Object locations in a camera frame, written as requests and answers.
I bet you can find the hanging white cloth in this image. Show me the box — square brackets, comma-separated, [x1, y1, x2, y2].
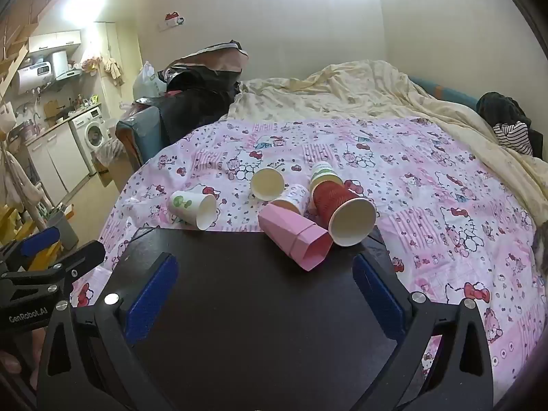
[0, 137, 52, 223]

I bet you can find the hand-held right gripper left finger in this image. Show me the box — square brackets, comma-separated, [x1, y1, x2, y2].
[36, 252, 189, 411]

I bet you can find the white paper cup green print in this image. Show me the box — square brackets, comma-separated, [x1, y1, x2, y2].
[167, 189, 218, 231]

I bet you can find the white plastic bag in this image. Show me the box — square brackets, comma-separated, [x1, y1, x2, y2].
[133, 61, 167, 99]

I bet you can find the white washing machine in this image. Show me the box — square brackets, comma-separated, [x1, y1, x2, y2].
[68, 107, 113, 176]

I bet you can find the white water heater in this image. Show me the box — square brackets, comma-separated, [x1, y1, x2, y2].
[17, 62, 54, 95]

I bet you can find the person's left hand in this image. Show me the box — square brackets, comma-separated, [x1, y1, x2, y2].
[0, 327, 48, 377]

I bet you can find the grey bin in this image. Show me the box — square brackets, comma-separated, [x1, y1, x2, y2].
[40, 210, 80, 251]

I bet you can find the pink faceted cup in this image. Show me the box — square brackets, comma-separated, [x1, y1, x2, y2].
[257, 202, 334, 272]

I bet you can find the pile of black bags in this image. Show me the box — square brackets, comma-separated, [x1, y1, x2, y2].
[160, 66, 242, 146]

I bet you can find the white wall cabinet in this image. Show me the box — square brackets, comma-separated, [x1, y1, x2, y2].
[28, 30, 82, 54]

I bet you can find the pink cartoon printed bedsheet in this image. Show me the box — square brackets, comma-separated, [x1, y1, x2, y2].
[71, 117, 548, 395]

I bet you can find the striped cloth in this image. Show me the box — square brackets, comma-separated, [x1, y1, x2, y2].
[492, 122, 534, 155]

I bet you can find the cardboard box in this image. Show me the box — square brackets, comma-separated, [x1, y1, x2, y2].
[92, 154, 129, 187]

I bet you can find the red ribbed paper cup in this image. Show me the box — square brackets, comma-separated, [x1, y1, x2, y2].
[312, 181, 377, 248]

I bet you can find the yellow stool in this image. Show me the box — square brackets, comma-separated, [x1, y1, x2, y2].
[0, 205, 63, 270]

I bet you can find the hanging beige towel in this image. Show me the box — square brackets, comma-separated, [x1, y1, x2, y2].
[103, 57, 126, 86]

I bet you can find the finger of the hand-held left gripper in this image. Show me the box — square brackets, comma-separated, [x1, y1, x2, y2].
[0, 240, 106, 304]
[0, 226, 61, 272]

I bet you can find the white paper cup green band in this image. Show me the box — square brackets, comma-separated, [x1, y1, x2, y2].
[309, 161, 345, 193]

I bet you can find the red wall sticker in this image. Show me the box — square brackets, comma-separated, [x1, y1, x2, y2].
[158, 10, 186, 32]

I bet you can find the white paper cup pink print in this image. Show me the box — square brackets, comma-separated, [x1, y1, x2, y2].
[271, 184, 310, 217]

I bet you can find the pink and black bag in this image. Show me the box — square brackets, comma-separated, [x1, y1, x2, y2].
[171, 39, 249, 73]

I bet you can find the upholstered armchair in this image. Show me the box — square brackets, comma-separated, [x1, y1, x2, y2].
[115, 106, 170, 165]

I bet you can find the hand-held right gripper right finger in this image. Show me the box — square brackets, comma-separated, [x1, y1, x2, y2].
[351, 252, 495, 411]

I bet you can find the teal mattress edge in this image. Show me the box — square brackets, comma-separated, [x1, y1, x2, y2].
[407, 75, 480, 112]

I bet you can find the white paper cup dotted print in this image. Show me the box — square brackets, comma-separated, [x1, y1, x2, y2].
[250, 168, 285, 201]

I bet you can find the wooden staircase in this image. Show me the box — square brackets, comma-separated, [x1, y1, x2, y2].
[0, 0, 86, 99]

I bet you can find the black mat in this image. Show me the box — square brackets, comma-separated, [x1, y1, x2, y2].
[105, 225, 433, 411]

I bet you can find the range hood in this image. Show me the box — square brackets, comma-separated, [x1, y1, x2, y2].
[51, 50, 84, 82]

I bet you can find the cream duvet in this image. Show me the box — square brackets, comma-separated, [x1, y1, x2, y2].
[227, 60, 548, 215]

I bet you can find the white base cabinet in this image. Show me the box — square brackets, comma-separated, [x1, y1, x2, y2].
[26, 124, 92, 206]

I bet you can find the dark clothing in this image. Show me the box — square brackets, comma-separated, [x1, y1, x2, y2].
[476, 92, 544, 157]

